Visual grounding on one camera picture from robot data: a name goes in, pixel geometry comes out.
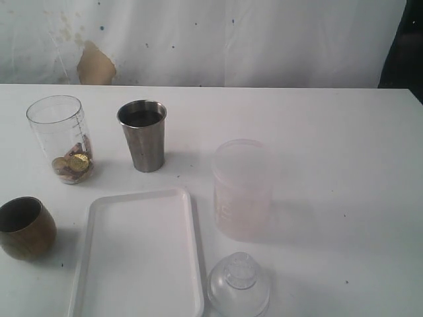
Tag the white rectangular tray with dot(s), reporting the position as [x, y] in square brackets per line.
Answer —
[138, 257]

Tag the dark object at right edge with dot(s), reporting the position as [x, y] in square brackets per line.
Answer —
[403, 66]

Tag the stainless steel cup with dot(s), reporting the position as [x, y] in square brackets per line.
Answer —
[143, 124]

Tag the brown wooden cup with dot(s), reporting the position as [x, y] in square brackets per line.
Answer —
[28, 230]

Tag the clear plastic measuring cup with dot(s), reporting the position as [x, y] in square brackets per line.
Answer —
[58, 123]

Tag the brown chocolate pieces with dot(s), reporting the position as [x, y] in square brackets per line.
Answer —
[70, 177]

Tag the frosted plastic container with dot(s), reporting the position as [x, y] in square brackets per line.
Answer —
[243, 171]

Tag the clear dome lid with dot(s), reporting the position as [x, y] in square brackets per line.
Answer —
[239, 286]

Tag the gold coin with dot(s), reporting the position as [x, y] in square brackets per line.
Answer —
[59, 164]
[79, 162]

